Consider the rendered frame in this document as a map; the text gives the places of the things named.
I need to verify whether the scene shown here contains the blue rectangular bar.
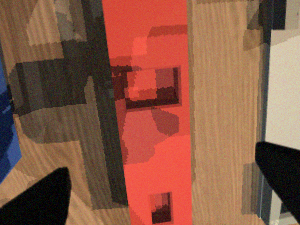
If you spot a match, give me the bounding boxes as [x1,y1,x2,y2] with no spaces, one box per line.
[0,59,22,184]

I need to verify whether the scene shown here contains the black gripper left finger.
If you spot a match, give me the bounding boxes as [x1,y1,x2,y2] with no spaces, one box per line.
[0,167,72,225]

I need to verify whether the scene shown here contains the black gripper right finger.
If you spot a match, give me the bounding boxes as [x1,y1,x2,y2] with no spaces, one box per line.
[255,142,300,225]

